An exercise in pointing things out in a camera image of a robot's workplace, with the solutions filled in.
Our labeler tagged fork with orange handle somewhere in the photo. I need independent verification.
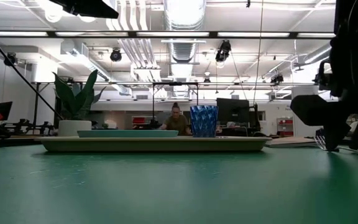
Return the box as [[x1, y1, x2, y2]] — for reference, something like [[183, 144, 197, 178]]
[[313, 128, 358, 160]]

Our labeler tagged silver ventilation duct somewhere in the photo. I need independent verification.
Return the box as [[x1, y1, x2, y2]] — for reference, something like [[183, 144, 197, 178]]
[[163, 0, 206, 63]]

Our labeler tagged blue faceted cup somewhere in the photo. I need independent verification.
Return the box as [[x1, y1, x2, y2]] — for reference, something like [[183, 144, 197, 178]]
[[190, 105, 219, 138]]

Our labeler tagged black metal stand frame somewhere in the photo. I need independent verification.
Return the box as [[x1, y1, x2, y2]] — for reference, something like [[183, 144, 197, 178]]
[[152, 81, 199, 129]]

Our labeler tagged white plant pot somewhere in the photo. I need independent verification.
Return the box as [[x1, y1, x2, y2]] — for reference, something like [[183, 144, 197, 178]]
[[57, 119, 93, 137]]

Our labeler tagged black overhead light beam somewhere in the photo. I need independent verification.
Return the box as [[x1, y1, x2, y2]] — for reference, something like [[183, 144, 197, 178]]
[[0, 30, 337, 39]]

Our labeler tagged person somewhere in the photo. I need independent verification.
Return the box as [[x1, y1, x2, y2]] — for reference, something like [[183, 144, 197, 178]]
[[158, 101, 193, 136]]

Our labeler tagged black ceiling spotlight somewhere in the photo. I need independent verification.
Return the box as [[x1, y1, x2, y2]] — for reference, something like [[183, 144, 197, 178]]
[[109, 48, 122, 62], [4, 52, 18, 67], [215, 39, 232, 62]]

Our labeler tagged beige plastic tray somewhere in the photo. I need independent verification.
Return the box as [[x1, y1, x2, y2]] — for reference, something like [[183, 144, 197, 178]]
[[35, 136, 272, 152]]

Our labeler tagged shelf with red bins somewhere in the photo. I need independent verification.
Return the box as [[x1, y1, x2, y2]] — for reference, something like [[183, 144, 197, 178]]
[[277, 117, 295, 138]]

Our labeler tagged green table mat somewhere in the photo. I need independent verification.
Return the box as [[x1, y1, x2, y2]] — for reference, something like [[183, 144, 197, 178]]
[[0, 144, 358, 224]]

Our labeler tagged teal round plate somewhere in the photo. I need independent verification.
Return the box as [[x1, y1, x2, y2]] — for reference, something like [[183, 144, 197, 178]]
[[76, 129, 179, 139]]

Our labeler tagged black background robot rig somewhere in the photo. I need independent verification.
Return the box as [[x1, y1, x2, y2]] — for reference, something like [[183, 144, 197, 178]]
[[0, 101, 55, 139]]

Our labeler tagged green snake plant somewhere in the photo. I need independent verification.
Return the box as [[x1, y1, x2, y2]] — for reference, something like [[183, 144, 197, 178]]
[[52, 68, 107, 121]]

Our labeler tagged black computer monitor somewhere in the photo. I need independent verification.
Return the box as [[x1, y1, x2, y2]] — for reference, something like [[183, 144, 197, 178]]
[[216, 98, 250, 124]]

